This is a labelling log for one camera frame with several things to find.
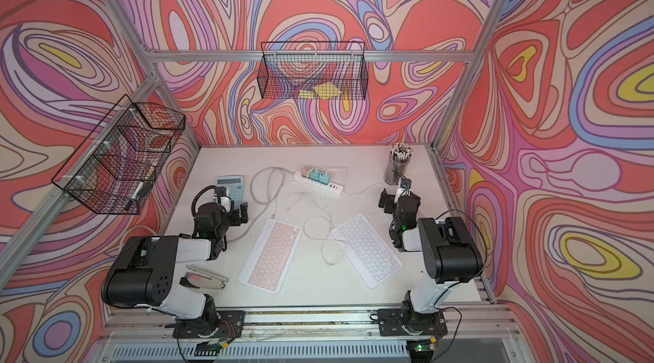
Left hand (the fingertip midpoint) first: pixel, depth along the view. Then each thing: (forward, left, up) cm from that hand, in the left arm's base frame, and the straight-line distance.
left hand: (236, 203), depth 94 cm
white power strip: (+9, -36, -3) cm, 37 cm away
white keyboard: (-17, -49, -5) cm, 52 cm away
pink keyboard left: (-18, -14, -6) cm, 24 cm away
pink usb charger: (+15, -25, +1) cm, 29 cm away
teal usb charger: (+13, -29, +1) cm, 32 cm away
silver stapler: (-26, +6, -4) cm, 27 cm away
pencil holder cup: (+13, -61, +8) cm, 63 cm away
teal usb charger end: (+12, -33, +1) cm, 35 cm away
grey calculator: (+12, +4, -3) cm, 13 cm away
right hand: (+3, -61, 0) cm, 61 cm away
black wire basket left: (-4, +28, +24) cm, 37 cm away
